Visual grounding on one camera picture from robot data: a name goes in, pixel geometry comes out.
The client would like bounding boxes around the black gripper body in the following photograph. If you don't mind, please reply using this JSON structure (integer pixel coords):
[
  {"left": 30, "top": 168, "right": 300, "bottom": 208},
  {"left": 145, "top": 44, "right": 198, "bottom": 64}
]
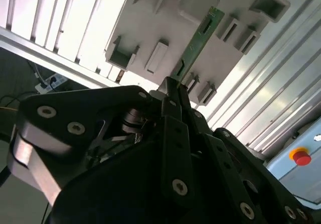
[{"left": 47, "top": 103, "right": 226, "bottom": 224}]

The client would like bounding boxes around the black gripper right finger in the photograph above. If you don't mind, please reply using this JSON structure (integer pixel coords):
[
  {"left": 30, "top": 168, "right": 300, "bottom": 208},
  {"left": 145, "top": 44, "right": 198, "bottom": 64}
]
[{"left": 179, "top": 84, "right": 314, "bottom": 224}]

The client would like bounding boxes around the green RAM stick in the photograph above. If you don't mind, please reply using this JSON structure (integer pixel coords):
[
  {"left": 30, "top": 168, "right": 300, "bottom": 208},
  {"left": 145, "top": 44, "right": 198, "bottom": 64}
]
[{"left": 174, "top": 6, "right": 226, "bottom": 87}]

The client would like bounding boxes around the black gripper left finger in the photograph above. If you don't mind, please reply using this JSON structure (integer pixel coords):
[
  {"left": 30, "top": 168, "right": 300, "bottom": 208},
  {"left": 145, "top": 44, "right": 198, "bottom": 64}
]
[{"left": 7, "top": 77, "right": 190, "bottom": 207}]

